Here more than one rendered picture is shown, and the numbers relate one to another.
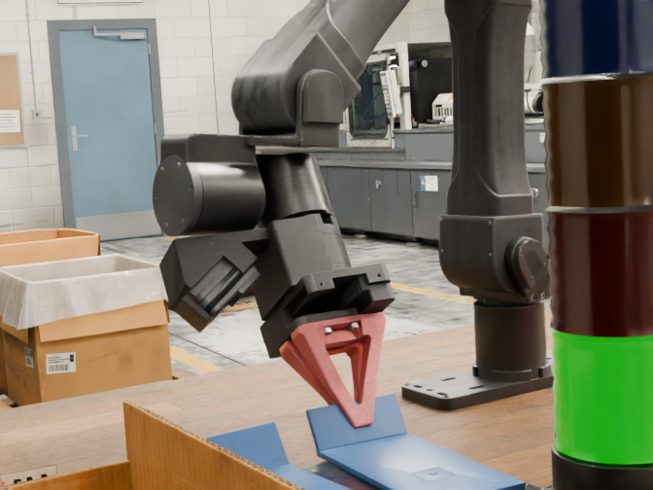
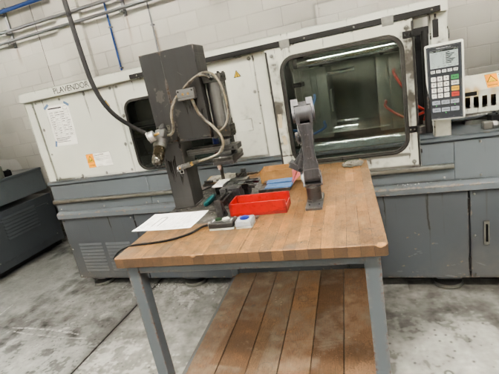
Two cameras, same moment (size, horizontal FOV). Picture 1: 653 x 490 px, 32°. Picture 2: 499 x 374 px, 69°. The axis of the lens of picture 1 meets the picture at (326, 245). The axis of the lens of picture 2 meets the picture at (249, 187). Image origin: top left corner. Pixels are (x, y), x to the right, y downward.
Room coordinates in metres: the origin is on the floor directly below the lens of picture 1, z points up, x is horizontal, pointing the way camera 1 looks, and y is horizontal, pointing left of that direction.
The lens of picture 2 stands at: (1.91, -1.37, 1.43)
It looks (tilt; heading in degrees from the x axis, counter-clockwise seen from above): 15 degrees down; 137
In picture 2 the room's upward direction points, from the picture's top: 11 degrees counter-clockwise
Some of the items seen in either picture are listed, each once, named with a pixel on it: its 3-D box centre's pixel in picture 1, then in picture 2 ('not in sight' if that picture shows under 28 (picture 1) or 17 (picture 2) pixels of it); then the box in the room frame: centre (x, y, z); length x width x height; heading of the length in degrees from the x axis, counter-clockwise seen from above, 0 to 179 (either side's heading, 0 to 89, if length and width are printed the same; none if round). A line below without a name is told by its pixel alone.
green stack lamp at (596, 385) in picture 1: (620, 386); not in sight; (0.32, -0.08, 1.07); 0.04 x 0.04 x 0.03
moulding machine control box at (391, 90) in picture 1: (395, 93); not in sight; (9.52, -0.64, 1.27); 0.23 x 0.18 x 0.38; 117
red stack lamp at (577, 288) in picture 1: (616, 264); not in sight; (0.32, -0.08, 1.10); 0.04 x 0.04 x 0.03
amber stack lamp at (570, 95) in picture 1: (612, 140); not in sight; (0.32, -0.08, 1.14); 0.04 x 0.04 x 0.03
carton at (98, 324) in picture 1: (85, 333); not in sight; (4.15, 0.90, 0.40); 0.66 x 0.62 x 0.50; 28
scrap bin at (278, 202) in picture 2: not in sight; (260, 203); (0.82, -0.31, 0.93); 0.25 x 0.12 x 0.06; 30
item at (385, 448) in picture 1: (407, 445); (280, 182); (0.71, -0.04, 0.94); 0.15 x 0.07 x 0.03; 27
